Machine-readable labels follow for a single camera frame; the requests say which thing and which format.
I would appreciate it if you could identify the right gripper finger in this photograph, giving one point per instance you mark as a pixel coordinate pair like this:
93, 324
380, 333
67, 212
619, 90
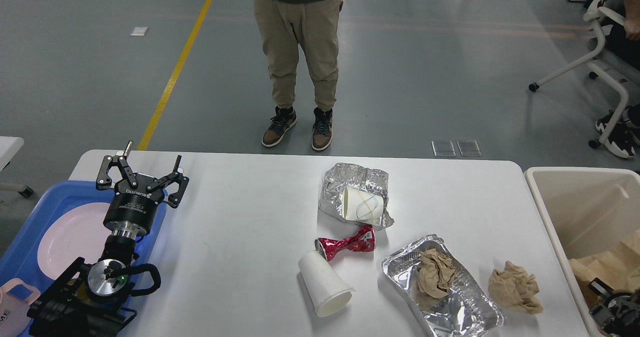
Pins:
602, 290
605, 319

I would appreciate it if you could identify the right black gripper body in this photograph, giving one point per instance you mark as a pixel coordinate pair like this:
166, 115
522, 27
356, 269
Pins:
624, 310

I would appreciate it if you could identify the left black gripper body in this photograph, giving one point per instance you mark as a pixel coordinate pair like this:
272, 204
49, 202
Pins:
134, 205

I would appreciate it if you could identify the brown paper bag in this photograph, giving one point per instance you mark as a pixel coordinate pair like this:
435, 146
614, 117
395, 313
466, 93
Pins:
618, 268

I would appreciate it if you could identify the pink plate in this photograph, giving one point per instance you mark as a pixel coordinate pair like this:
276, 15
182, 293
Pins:
77, 233

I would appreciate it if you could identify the pink HOME mug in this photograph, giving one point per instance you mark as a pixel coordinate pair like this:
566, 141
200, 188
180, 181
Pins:
13, 310

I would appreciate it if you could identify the aluminium foil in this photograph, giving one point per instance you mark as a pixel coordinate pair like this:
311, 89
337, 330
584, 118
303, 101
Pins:
343, 175

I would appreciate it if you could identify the crushed paper cup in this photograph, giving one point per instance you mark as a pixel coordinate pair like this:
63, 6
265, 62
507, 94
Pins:
362, 206

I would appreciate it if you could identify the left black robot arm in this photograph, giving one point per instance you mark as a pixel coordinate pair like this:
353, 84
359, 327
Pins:
88, 299

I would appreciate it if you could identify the beige plastic bin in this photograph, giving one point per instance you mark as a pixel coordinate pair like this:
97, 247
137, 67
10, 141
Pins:
585, 211

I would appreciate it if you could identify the crumpled brown paper ball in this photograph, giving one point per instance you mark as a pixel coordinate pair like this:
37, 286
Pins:
436, 273
514, 288

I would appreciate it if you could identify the white side table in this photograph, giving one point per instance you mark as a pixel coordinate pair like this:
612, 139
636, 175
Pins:
9, 146

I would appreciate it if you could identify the blue plastic tray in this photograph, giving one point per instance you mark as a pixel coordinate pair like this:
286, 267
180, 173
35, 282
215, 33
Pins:
20, 260

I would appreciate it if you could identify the aluminium foil tray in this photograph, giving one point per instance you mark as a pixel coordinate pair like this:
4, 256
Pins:
466, 311

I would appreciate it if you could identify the white paper cup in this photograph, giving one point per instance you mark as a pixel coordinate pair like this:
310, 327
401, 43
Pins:
329, 293

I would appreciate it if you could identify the crushed red can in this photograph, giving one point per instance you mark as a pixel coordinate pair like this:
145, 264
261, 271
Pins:
363, 241

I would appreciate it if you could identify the person in khaki trousers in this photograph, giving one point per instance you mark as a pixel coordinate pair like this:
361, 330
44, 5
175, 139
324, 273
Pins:
288, 27

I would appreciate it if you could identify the person in dark trousers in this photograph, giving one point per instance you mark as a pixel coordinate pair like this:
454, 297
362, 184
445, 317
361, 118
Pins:
623, 40

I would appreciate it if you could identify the white office chair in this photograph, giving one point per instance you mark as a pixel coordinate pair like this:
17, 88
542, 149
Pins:
603, 64

